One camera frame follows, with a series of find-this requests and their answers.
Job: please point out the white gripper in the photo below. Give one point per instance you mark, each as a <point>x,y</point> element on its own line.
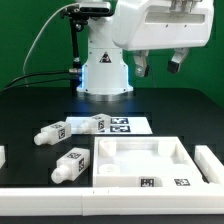
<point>161,24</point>

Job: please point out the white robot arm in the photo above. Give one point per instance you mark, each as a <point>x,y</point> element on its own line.
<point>105,74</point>

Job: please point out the white sheet with markers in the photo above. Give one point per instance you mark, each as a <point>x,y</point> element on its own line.
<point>115,125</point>

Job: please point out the black camera on stand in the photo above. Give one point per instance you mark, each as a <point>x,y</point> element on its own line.
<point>89,9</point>

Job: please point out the white right fence wall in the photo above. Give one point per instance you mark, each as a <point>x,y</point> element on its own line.
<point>209,164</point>

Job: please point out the white fence wall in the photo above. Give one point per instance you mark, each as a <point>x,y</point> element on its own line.
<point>209,164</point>
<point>2,156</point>
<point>208,199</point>

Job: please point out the white front fence wall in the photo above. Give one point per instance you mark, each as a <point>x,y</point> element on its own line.
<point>208,199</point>

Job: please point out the white left fence wall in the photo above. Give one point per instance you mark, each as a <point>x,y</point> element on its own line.
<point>2,156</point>

